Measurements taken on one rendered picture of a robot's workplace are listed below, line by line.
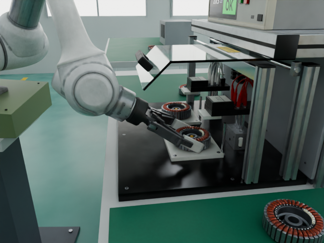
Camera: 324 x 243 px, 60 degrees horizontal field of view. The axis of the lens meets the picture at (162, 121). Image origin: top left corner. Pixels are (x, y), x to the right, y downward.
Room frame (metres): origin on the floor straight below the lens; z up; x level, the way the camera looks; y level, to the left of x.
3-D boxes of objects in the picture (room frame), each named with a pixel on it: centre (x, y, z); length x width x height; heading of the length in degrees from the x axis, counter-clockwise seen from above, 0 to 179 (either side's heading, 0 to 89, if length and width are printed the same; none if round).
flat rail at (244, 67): (0.89, -0.17, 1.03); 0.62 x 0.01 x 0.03; 8
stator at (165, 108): (1.00, -0.05, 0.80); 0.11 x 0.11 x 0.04
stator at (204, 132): (0.76, -0.09, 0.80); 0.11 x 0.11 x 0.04
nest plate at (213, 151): (0.76, -0.09, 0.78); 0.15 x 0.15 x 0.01; 8
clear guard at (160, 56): (0.70, -0.10, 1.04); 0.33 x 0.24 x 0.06; 98
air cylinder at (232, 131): (0.78, -0.23, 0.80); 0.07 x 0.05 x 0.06; 8
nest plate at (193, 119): (1.00, -0.05, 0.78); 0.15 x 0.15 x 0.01; 8
